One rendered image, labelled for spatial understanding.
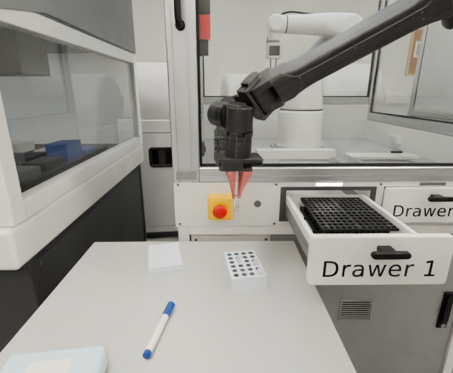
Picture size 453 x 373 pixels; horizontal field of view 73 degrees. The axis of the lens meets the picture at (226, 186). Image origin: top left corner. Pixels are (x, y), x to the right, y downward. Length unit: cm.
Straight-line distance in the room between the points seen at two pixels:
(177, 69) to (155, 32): 319
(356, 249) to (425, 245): 14
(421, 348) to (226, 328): 95
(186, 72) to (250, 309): 62
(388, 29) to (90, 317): 78
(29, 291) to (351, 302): 101
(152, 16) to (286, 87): 352
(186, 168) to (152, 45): 322
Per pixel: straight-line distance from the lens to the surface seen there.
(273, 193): 94
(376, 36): 64
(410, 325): 138
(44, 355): 63
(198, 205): 94
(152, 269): 83
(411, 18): 65
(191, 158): 91
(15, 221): 86
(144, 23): 409
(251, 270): 77
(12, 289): 103
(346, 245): 67
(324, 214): 84
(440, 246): 76
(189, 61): 89
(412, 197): 108
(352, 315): 125
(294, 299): 74
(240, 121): 63
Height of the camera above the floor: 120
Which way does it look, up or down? 17 degrees down
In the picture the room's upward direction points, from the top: straight up
